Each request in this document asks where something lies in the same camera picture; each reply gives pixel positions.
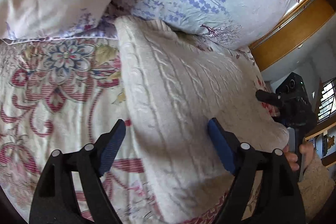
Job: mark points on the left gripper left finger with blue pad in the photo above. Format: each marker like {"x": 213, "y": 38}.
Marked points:
{"x": 70, "y": 188}

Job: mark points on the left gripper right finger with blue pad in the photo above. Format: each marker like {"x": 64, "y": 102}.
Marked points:
{"x": 264, "y": 189}

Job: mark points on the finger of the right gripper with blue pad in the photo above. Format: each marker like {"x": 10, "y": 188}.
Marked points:
{"x": 269, "y": 98}

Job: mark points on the beige cable-knit sweater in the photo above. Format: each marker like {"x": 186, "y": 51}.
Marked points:
{"x": 174, "y": 85}

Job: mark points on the floral bed sheet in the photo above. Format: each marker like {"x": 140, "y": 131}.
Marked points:
{"x": 62, "y": 95}

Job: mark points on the wooden headboard frame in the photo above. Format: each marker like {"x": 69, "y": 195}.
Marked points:
{"x": 301, "y": 21}

